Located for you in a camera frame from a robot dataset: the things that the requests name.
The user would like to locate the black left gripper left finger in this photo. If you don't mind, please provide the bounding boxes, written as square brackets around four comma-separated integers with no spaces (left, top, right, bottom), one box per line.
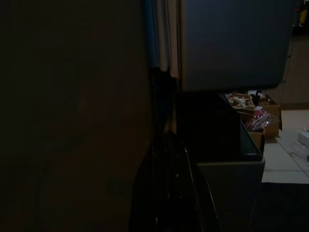
[131,131,186,232]

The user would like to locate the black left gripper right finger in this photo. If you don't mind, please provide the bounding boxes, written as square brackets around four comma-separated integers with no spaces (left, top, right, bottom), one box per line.
[184,148,222,232]

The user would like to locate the grey fridge drawer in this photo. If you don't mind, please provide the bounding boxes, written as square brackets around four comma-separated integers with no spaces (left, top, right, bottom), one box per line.
[177,93,266,232]

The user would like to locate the black floor mat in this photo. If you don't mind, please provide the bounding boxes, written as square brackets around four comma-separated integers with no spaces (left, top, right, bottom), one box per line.
[260,181,309,232]

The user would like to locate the small brown cardboard box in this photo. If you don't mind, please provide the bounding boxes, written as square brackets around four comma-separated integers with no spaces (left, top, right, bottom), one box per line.
[248,131,266,152]

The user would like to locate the pink clear plastic packaging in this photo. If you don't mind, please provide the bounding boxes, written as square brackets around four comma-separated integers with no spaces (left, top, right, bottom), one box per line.
[243,113,278,133]

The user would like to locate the tray of wrapped items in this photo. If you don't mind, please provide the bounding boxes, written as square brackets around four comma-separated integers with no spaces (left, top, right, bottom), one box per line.
[225,92,257,114]

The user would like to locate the white flat object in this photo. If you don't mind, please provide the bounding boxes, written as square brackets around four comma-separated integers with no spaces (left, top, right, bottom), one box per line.
[297,131,309,152]

